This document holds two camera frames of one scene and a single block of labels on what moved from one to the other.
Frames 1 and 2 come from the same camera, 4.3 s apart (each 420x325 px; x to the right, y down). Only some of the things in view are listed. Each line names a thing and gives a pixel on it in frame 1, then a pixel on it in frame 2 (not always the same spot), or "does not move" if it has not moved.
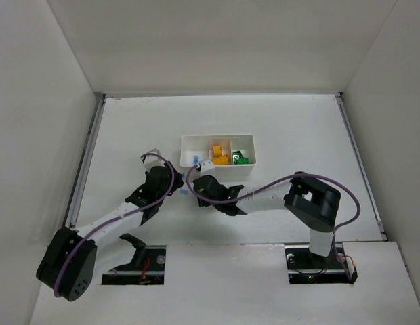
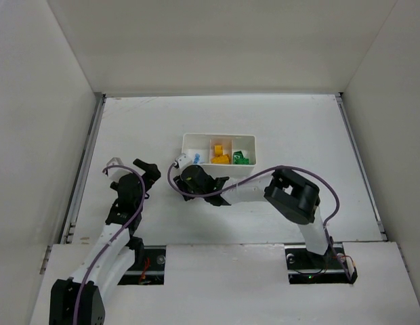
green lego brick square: [238, 159] does not move
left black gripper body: [174, 176] → [141, 172]
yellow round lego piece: [217, 151] does not move
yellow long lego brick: [221, 160] does not move
